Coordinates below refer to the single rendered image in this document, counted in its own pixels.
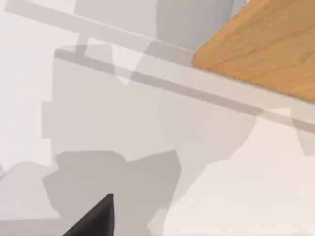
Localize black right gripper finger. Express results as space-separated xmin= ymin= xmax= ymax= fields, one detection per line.
xmin=62 ymin=193 xmax=115 ymax=236

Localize wooden cupboard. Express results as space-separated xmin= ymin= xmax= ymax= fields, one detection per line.
xmin=191 ymin=0 xmax=315 ymax=103

